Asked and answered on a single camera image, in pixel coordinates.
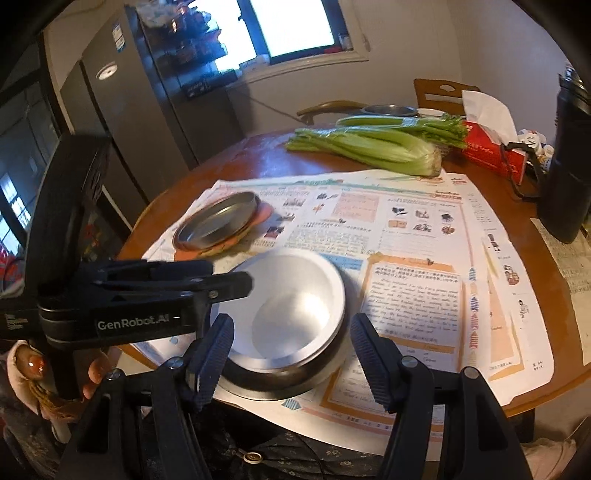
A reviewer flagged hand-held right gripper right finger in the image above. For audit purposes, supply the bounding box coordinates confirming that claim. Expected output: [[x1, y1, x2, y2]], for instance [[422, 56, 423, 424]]
[[350, 313, 522, 480]]

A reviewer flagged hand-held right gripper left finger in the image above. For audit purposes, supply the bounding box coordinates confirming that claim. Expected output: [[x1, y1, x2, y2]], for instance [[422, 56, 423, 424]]
[[55, 313, 236, 480]]

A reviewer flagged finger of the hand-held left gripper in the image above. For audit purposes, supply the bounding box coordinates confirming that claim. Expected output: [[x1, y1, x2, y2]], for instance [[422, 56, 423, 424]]
[[82, 258, 214, 289], [134, 271, 254, 305]]

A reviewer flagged round steel plate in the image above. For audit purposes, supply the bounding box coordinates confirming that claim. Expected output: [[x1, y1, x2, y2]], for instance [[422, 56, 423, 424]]
[[173, 191, 260, 254]]

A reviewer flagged steel bowl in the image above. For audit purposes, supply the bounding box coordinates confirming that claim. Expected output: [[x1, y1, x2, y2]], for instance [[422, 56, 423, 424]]
[[215, 258, 350, 401]]

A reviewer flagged orange plastic plate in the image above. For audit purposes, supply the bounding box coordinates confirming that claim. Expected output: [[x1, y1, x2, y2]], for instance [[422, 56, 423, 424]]
[[173, 203, 275, 259]]

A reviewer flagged person's left hand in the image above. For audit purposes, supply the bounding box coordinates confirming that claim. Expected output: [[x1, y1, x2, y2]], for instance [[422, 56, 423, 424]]
[[82, 357, 114, 401]]

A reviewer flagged dark glass cabinet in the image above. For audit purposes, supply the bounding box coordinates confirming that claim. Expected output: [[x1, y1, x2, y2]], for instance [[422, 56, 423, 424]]
[[0, 83, 63, 296]]

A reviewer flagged printed newspaper sheet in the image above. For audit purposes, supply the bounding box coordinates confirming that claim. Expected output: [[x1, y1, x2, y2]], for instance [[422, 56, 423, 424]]
[[143, 168, 555, 407], [217, 351, 444, 462]]

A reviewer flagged grey refrigerator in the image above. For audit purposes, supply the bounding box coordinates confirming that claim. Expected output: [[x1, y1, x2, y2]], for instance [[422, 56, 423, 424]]
[[44, 4, 232, 232]]

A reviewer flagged person's dark floral clothing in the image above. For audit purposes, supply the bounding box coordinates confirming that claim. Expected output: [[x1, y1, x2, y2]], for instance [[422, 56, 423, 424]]
[[139, 401, 522, 480]]

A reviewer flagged pink cloth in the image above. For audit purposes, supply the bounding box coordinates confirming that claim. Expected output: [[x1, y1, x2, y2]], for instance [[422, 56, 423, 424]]
[[522, 434, 583, 480]]

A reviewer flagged celery bunch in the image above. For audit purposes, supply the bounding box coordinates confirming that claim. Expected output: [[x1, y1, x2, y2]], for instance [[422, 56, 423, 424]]
[[335, 114, 469, 149], [284, 127, 444, 178]]

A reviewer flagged wooden chair with curved back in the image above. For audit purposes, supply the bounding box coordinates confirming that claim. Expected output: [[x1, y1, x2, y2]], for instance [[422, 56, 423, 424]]
[[296, 100, 365, 127]]

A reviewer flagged beige paper sheet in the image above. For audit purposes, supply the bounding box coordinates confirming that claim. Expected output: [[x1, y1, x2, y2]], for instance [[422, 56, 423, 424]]
[[530, 217, 591, 352]]

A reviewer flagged white box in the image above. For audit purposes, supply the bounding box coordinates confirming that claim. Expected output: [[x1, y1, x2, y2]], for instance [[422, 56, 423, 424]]
[[240, 54, 271, 75]]

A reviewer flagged steel basin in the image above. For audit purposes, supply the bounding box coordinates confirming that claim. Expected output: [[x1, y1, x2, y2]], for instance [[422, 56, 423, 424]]
[[362, 104, 419, 117]]

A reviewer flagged red tissue box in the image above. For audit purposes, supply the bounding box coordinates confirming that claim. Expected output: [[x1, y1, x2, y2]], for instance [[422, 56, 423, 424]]
[[455, 90, 529, 185]]

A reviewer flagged window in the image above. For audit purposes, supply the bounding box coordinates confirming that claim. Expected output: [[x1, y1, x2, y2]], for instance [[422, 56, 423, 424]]
[[189, 0, 370, 65]]

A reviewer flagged wooden chair with square back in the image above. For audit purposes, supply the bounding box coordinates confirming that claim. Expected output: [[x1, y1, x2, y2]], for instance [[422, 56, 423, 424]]
[[412, 78, 482, 112]]

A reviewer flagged small white container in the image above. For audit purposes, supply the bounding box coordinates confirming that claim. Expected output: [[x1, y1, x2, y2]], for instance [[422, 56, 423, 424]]
[[517, 130, 554, 168]]

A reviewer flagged black thermos bottle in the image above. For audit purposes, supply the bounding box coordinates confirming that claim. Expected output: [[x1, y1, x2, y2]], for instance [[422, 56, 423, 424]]
[[536, 65, 591, 245]]

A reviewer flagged black wall cable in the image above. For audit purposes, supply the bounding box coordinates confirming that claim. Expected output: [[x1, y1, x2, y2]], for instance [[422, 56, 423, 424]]
[[249, 90, 301, 121]]

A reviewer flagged black strap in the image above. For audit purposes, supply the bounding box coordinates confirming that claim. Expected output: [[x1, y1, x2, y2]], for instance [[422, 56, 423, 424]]
[[501, 140, 550, 200]]

